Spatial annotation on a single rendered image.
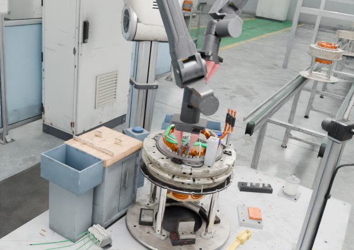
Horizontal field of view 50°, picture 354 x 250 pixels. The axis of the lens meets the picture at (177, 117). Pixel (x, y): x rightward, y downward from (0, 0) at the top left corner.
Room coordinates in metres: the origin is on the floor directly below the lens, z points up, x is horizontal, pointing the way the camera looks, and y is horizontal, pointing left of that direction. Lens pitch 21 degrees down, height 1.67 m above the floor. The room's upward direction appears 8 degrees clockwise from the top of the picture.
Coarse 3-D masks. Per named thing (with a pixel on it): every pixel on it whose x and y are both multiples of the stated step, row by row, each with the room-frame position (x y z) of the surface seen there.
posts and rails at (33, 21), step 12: (0, 24) 3.06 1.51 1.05; (12, 24) 3.17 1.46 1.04; (24, 24) 3.28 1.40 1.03; (0, 36) 3.06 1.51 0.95; (0, 48) 3.06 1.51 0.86; (0, 60) 3.06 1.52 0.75; (168, 72) 5.69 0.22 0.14; (24, 120) 3.27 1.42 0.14; (36, 120) 3.39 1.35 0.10; (0, 132) 3.03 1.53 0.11
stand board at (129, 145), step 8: (104, 128) 1.32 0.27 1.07; (80, 136) 1.23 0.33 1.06; (88, 136) 1.23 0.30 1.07; (96, 136) 1.24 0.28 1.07; (104, 136) 1.25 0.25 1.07; (112, 136) 1.26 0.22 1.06; (120, 136) 1.27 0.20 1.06; (128, 136) 1.28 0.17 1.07; (72, 144) 1.16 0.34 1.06; (80, 144) 1.17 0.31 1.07; (96, 144) 1.18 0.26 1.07; (104, 144) 1.19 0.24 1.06; (112, 144) 1.20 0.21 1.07; (128, 144) 1.22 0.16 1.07; (136, 144) 1.22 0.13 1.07; (88, 152) 1.11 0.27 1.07; (96, 152) 1.12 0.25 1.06; (120, 152) 1.14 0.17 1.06; (128, 152) 1.18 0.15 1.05; (104, 160) 1.08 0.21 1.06; (112, 160) 1.10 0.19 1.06
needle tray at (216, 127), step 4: (164, 116) 1.53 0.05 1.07; (168, 116) 1.55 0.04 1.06; (172, 116) 1.55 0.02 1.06; (164, 120) 1.53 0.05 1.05; (168, 120) 1.55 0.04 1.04; (208, 120) 1.55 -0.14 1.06; (164, 124) 1.45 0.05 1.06; (168, 124) 1.45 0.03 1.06; (208, 124) 1.55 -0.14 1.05; (212, 124) 1.55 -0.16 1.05; (216, 124) 1.55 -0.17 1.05; (220, 124) 1.53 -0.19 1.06; (164, 128) 1.45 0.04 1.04; (208, 128) 1.55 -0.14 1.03; (212, 128) 1.55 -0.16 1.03; (216, 128) 1.55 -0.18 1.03; (220, 128) 1.50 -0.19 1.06; (216, 132) 1.44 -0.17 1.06; (220, 132) 1.44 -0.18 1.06; (220, 136) 1.44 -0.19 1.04
